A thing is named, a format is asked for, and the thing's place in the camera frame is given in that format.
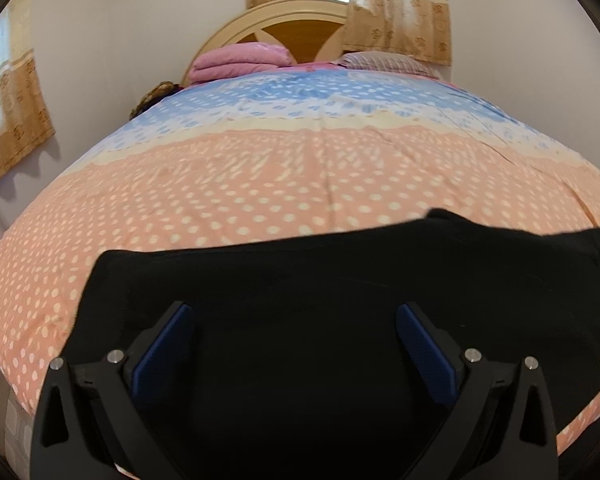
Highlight wide beige floral curtain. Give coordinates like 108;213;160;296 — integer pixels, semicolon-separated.
244;0;453;66

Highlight narrow beige floral curtain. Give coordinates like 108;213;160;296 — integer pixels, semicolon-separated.
0;0;57;196

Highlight polka dot bed cover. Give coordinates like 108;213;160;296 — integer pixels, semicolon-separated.
0;60;600;461

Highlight black pants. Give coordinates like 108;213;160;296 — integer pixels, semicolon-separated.
62;208;600;480

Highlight cream wooden headboard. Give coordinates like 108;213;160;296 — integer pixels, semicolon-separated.
181;0;361;86

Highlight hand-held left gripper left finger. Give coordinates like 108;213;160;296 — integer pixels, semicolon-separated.
30;301;197;480

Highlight folded pink blanket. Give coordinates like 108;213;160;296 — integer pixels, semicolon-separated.
187;42;297;83

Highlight striped pillow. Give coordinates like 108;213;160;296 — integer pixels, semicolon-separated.
337;51;443;80

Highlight brown patterned cloth bundle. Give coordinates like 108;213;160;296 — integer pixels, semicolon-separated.
129;80;183;121

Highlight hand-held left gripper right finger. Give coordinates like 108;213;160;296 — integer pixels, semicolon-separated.
396;302;561;480

